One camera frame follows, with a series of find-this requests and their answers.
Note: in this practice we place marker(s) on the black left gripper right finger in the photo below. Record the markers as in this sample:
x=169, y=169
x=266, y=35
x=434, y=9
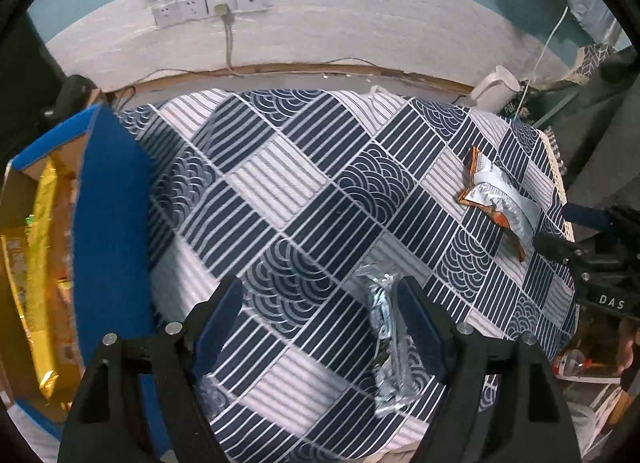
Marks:
x=531, y=421

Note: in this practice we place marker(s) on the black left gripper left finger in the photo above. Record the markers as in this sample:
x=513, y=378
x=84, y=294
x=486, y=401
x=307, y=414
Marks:
x=108, y=423

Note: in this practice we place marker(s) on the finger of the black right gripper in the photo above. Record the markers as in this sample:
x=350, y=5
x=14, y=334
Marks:
x=618, y=221
x=558, y=249

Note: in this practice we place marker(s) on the silver orange-edged snack bag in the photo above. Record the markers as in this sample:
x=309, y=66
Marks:
x=489, y=189

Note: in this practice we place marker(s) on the dark foil snack pack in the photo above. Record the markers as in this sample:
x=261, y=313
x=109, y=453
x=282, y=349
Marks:
x=398, y=373

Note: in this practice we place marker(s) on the gold biscuit pack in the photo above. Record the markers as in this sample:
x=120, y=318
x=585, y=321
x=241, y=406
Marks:
x=37, y=256

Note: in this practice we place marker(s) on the plastic water bottle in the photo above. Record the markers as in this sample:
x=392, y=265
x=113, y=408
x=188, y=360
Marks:
x=572, y=362

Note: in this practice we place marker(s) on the white electric kettle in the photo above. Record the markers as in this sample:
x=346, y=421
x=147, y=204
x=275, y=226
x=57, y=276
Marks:
x=495, y=91

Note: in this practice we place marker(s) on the blue cardboard box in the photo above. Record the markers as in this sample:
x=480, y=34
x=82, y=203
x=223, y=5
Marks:
x=109, y=260

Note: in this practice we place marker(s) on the navy white patterned tablecloth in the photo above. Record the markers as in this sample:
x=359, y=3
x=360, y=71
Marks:
x=293, y=191

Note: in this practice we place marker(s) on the black tripod knob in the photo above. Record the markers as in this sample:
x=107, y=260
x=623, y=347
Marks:
x=76, y=94

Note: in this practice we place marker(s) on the white wall socket strip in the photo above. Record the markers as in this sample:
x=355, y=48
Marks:
x=176, y=12

